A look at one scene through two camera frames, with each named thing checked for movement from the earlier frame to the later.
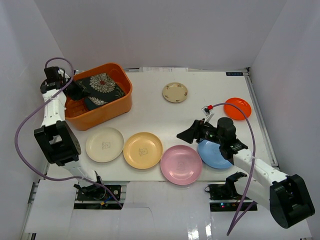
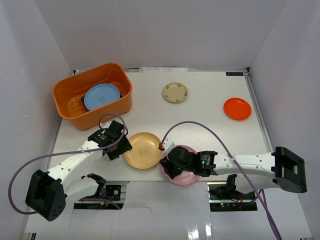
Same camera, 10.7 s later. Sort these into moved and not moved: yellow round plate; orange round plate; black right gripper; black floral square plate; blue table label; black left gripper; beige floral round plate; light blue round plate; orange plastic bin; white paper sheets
Moved: light blue round plate; black floral square plate; black left gripper; black right gripper
Not moved: blue table label; orange plastic bin; yellow round plate; white paper sheets; beige floral round plate; orange round plate
